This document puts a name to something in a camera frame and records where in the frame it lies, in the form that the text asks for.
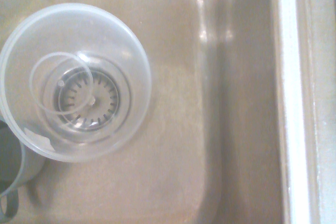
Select stainless steel sink basin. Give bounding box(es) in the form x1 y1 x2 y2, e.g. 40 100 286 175
0 0 336 224

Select metal sink drain strainer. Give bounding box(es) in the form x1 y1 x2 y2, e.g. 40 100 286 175
54 68 120 131

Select clear plastic round container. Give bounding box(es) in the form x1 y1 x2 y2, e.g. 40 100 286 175
0 3 152 163

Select grey mug with handle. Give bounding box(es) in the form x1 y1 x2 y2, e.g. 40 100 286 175
0 119 45 219

